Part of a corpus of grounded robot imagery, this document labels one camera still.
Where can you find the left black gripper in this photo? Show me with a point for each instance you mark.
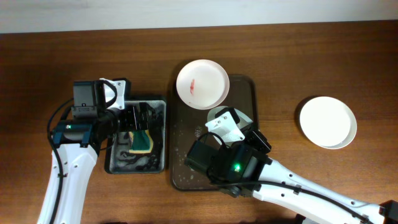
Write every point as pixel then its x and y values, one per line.
pixel 135 117

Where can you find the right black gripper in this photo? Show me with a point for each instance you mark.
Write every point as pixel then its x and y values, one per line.
pixel 259 140

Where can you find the pale green plate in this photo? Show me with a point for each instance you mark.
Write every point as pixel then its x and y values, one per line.
pixel 242 120

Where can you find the green and yellow sponge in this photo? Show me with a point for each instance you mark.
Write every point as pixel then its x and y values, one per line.
pixel 141 142

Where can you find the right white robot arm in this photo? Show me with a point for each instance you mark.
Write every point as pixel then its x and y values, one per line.
pixel 315 203

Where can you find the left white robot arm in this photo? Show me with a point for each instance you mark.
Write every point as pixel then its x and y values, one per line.
pixel 72 165

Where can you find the black soapy water tray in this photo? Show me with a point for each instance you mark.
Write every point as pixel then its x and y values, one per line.
pixel 136 165

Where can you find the brown plastic serving tray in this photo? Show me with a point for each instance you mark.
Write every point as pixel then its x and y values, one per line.
pixel 187 124

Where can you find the white plate with red stain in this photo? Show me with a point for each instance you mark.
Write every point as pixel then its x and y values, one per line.
pixel 202 84

